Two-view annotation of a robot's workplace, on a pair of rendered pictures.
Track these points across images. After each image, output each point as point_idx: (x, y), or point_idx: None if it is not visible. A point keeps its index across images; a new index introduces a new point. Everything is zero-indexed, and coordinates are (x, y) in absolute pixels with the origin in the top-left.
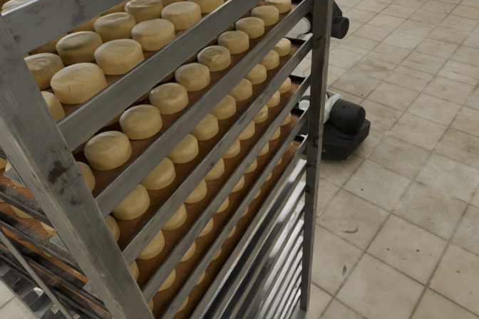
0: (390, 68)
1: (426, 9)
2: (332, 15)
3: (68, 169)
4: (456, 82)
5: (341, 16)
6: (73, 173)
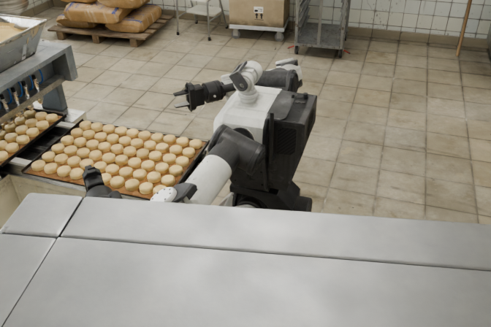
0: (321, 195)
1: (326, 98)
2: (291, 199)
3: None
4: (402, 202)
5: (303, 198)
6: None
